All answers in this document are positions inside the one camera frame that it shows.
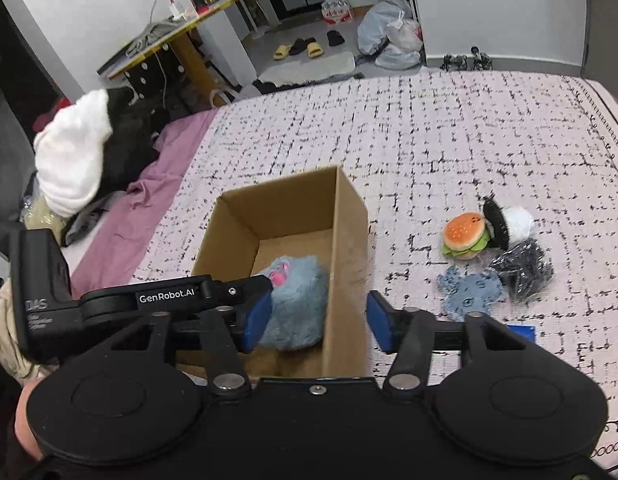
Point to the water bottle pack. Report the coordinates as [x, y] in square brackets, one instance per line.
[337, 12]

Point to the white red plastic bag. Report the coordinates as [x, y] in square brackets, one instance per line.
[406, 35]

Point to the light blue furry plush toy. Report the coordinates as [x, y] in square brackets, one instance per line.
[299, 305]

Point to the black slipper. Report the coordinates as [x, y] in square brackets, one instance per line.
[335, 38]
[298, 46]

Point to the dark sneaker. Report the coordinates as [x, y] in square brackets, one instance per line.
[455, 61]
[481, 59]

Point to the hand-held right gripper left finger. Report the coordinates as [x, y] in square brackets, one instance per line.
[256, 325]

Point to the yellow slipper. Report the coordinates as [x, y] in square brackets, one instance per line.
[314, 50]
[281, 52]

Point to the black dotted stool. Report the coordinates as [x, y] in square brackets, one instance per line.
[149, 70]

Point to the white fluffy garment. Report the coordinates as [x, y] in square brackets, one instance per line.
[69, 160]

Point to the black glittery bag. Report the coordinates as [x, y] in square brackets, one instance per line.
[521, 270]

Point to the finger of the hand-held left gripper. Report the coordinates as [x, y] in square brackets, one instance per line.
[239, 290]

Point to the blue packet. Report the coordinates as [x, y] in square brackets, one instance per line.
[524, 332]

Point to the brown cardboard box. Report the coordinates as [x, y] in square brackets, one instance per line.
[349, 240]

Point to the person's left forearm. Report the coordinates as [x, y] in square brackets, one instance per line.
[21, 415]

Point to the pink black-patterned blanket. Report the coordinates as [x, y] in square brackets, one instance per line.
[414, 135]

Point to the yellow-edged side table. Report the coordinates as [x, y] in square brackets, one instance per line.
[209, 12]

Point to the white floor rug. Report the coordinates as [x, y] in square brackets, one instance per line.
[309, 69]

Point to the bluish plastic bag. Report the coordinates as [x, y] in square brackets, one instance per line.
[381, 25]

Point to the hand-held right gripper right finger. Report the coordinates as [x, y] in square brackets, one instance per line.
[381, 322]

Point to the white power adapter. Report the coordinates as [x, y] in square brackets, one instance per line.
[177, 11]

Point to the pale flat plastic bag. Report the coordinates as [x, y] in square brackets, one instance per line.
[399, 59]

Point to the blue flat plush toy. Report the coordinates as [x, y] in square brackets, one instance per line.
[471, 292]

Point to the hamburger plush toy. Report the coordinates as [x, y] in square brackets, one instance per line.
[464, 232]

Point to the black round plush disc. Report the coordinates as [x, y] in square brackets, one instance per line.
[496, 225]

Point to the grey crumpled clothes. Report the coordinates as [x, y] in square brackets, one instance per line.
[84, 225]

